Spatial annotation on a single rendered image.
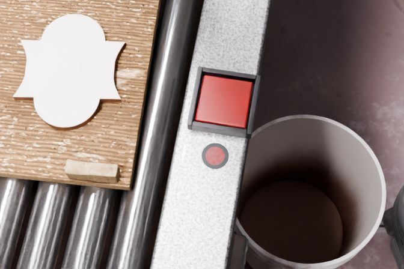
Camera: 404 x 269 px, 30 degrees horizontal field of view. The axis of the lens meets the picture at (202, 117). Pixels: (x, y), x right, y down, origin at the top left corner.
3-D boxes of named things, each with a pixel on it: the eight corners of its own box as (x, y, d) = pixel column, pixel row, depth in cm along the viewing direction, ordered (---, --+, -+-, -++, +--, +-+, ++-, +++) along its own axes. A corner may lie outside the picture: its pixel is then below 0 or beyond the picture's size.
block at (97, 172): (121, 170, 85) (118, 163, 83) (119, 185, 85) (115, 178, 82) (70, 164, 86) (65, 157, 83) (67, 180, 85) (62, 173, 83)
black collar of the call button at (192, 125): (260, 81, 91) (261, 75, 90) (250, 139, 88) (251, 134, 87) (198, 71, 92) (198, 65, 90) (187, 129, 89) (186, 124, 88)
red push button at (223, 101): (252, 86, 91) (253, 81, 90) (245, 132, 89) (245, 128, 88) (204, 78, 91) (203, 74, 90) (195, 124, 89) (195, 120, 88)
